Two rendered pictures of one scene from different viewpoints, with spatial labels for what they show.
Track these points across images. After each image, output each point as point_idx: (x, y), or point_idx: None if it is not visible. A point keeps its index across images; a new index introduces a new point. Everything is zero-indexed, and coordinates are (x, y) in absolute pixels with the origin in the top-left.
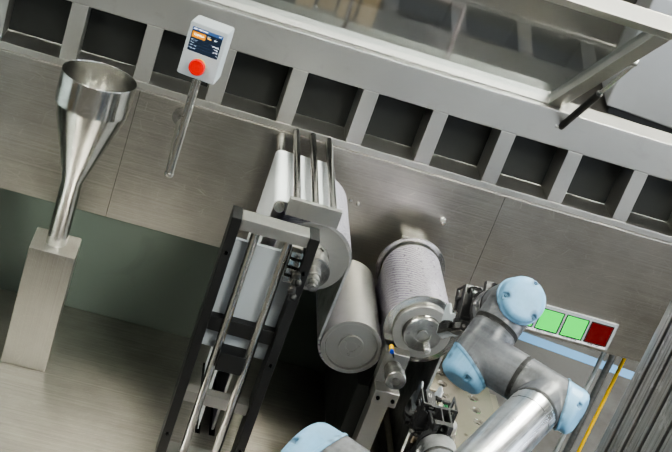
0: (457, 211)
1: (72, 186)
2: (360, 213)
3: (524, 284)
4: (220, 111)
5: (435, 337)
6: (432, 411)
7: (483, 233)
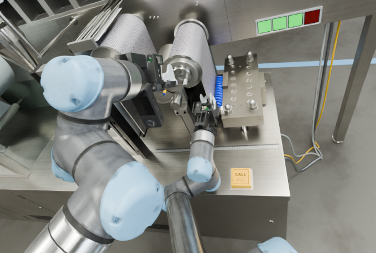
0: None
1: None
2: (162, 20)
3: (51, 69)
4: (82, 9)
5: (187, 75)
6: (199, 114)
7: None
